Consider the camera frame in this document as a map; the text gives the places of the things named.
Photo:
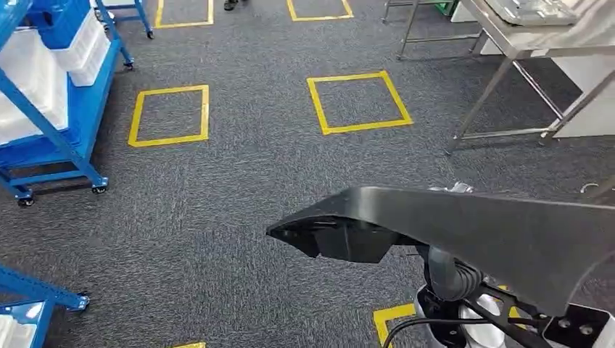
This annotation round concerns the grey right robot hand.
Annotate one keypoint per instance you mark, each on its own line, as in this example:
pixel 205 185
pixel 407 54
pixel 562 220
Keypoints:
pixel 454 187

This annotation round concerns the black plastic plate frame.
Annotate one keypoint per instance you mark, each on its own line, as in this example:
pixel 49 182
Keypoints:
pixel 480 230

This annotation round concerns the steel bench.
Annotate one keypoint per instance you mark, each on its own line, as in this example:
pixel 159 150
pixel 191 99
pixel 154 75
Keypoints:
pixel 509 41

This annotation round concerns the green crate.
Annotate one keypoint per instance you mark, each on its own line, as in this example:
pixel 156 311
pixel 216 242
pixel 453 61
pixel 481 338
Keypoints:
pixel 444 6

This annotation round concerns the metal parts tray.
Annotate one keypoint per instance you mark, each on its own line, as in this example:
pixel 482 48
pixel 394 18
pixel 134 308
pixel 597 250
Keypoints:
pixel 528 12

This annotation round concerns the person's shoe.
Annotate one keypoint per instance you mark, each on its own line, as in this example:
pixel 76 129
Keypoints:
pixel 230 5

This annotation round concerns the blue metal rack on casters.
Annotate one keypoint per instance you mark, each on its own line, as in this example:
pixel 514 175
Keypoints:
pixel 86 120

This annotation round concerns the stacked white plastic bin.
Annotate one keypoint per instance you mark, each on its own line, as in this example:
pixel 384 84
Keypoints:
pixel 86 53

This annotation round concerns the deep blue plastic bin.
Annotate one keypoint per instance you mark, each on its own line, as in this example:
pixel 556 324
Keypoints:
pixel 57 24

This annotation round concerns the tall white plastic bin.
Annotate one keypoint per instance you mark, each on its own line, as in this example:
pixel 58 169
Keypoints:
pixel 29 86

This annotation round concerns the large blue metal rack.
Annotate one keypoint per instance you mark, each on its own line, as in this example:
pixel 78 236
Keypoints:
pixel 29 288

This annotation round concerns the steel frame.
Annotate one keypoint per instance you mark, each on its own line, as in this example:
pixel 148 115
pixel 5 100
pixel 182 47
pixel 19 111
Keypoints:
pixel 408 29

